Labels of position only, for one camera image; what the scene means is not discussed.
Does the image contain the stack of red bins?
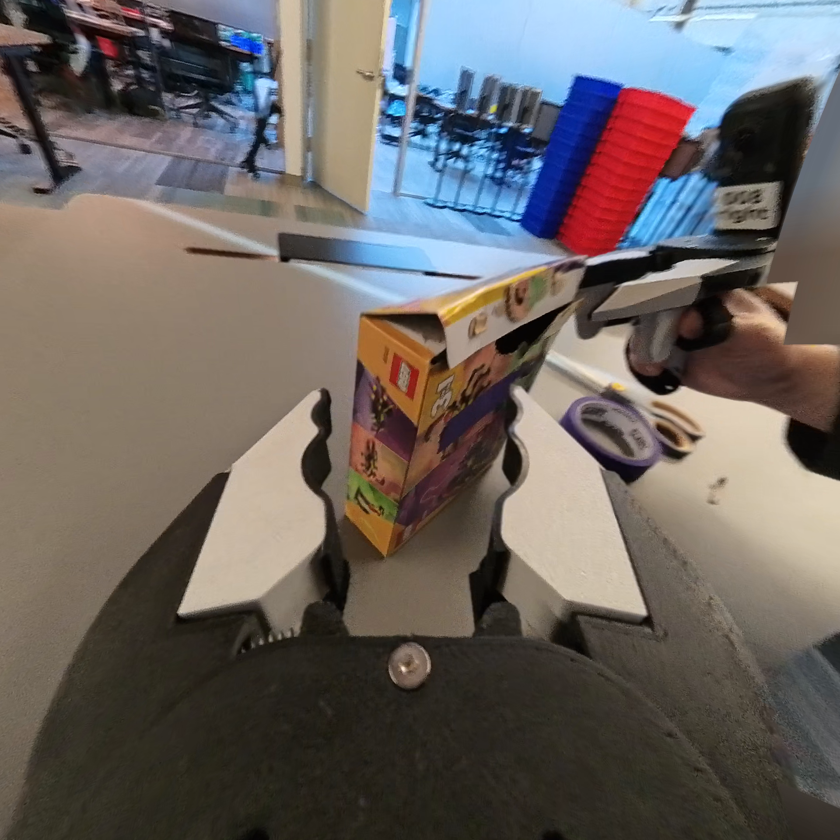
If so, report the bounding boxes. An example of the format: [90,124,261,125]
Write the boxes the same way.
[558,87,698,257]

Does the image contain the grey yellow scissors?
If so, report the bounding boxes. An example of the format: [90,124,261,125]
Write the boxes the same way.
[548,354,707,462]

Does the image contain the yellow purple toy set box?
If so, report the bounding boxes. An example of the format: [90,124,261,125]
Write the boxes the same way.
[344,256,588,559]

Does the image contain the dark table cable cover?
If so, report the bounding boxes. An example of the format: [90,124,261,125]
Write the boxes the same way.
[277,233,484,280]

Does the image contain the purple tape roll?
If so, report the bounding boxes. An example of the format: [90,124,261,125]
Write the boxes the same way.
[560,395,662,483]

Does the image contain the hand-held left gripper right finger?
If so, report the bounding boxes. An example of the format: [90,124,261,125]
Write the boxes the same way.
[469,386,651,641]

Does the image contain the cream door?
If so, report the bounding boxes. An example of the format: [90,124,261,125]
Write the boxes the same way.
[305,0,392,215]

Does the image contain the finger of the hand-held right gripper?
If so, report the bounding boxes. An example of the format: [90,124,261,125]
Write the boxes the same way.
[583,248,740,291]
[574,274,702,340]

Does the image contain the wooden desk black legs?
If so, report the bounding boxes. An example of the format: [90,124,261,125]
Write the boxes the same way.
[0,25,84,193]

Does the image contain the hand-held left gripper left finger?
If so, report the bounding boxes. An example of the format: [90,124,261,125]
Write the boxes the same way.
[177,388,350,624]

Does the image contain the person's right forearm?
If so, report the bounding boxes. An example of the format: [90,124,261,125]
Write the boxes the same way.
[784,416,840,475]

